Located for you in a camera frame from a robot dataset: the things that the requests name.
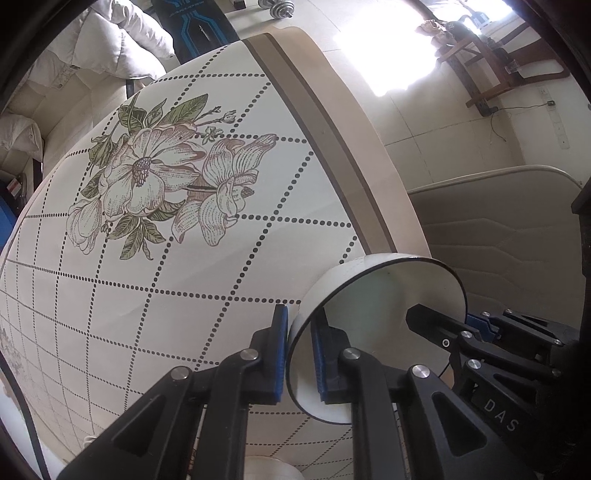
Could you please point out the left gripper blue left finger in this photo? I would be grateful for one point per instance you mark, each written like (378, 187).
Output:
(191, 424)

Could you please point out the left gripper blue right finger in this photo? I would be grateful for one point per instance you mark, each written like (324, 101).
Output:
(407, 424)

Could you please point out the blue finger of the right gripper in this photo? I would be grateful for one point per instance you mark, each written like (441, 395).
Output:
(516, 329)
(443, 334)

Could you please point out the plain white small bowl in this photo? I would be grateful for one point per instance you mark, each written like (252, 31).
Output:
(268, 468)

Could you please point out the white bowl black rim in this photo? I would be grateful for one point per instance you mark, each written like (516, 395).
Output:
(368, 298)

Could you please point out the beige upholstered chair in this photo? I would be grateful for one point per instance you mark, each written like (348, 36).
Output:
(511, 237)

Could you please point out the patterned floral tablecloth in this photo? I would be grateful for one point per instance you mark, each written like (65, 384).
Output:
(167, 234)

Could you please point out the dark wooden chair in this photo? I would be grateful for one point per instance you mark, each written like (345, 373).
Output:
(470, 48)

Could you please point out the cream padded chair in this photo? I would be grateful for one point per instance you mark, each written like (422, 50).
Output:
(66, 114)

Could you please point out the chrome dumbbell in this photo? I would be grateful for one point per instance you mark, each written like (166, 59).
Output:
(278, 9)

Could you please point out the white puffer jacket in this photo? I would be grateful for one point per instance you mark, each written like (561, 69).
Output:
(113, 37)

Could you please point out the blue black weight bench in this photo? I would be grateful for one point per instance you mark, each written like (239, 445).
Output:
(196, 26)

